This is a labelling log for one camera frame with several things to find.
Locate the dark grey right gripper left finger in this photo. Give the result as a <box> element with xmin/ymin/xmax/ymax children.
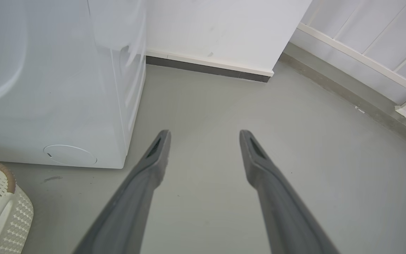
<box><xmin>73</xmin><ymin>129</ymin><xmax>171</xmax><ymax>254</ymax></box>

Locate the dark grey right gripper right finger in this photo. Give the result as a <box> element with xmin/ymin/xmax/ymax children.
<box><xmin>239</xmin><ymin>130</ymin><xmax>340</xmax><ymax>254</ymax></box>

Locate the cream perforated laundry basket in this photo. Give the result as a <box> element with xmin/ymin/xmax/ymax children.
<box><xmin>0</xmin><ymin>159</ymin><xmax>34</xmax><ymax>254</ymax></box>

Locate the white washing machine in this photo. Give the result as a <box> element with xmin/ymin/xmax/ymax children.
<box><xmin>0</xmin><ymin>0</ymin><xmax>147</xmax><ymax>169</ymax></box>

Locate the white metal frame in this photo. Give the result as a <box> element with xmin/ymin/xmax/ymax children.
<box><xmin>297</xmin><ymin>0</ymin><xmax>406</xmax><ymax>118</ymax></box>

